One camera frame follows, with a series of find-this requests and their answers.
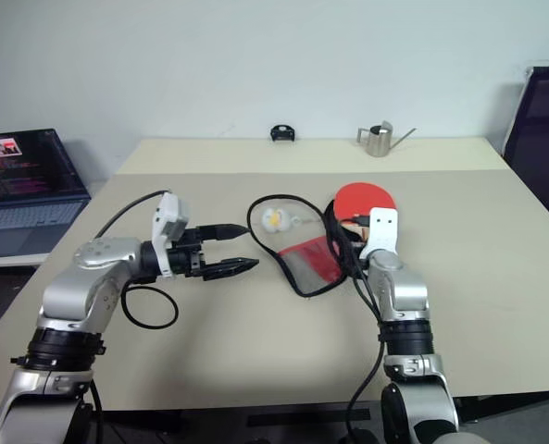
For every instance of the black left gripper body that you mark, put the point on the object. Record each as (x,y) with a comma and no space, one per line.
(186,263)

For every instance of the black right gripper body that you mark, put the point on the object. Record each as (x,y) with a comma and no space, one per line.
(361,249)

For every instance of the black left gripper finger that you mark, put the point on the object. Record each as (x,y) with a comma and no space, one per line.
(223,232)
(230,268)

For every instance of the red black mesh paddle case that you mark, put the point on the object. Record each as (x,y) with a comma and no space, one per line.
(311,259)

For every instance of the red table tennis paddle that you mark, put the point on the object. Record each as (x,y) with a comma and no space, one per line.
(364,196)

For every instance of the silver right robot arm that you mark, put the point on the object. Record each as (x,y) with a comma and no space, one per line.
(408,287)

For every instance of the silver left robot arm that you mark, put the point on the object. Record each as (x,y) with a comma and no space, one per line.
(103,259)

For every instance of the steel watering can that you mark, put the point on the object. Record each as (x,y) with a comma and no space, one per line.
(378,141)

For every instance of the small black clip object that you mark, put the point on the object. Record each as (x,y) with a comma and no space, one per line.
(282,134)

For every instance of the dark blue laptop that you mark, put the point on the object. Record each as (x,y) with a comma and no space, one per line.
(28,217)

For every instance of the white side table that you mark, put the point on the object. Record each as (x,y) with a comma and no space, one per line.
(5,261)

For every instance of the dark office chair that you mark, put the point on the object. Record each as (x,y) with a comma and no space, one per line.
(542,120)

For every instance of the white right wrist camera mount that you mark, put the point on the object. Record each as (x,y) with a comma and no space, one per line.
(383,231)

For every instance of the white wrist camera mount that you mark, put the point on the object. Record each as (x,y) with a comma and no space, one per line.
(170,217)
(383,231)

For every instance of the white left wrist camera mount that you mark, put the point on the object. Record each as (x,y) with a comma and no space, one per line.
(170,217)

